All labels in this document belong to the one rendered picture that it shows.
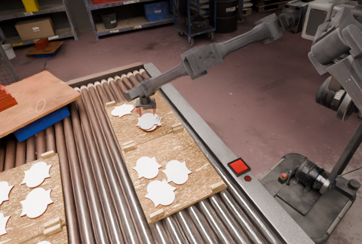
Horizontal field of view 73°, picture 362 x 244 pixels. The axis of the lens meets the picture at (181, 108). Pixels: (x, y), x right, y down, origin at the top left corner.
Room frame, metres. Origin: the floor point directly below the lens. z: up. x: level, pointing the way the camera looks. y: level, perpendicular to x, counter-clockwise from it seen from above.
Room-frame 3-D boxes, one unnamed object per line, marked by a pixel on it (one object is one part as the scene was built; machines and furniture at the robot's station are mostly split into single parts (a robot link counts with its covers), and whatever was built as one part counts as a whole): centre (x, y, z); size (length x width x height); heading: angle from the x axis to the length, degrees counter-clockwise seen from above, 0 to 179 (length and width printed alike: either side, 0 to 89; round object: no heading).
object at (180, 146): (0.73, 0.07, 0.93); 0.41 x 0.35 x 0.02; 22
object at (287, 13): (1.05, -0.49, 1.45); 0.09 x 0.08 x 0.12; 37
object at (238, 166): (0.71, -0.24, 0.92); 0.06 x 0.06 x 0.01; 23
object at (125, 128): (1.11, 0.23, 0.93); 0.41 x 0.35 x 0.02; 23
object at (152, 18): (5.51, 0.37, 0.32); 0.50 x 0.41 x 0.37; 103
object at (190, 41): (4.58, -0.35, 0.46); 0.79 x 0.62 x 0.91; 17
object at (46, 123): (1.20, 0.89, 0.97); 0.31 x 0.31 x 0.10; 45
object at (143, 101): (1.08, 0.19, 1.08); 0.10 x 0.07 x 0.07; 91
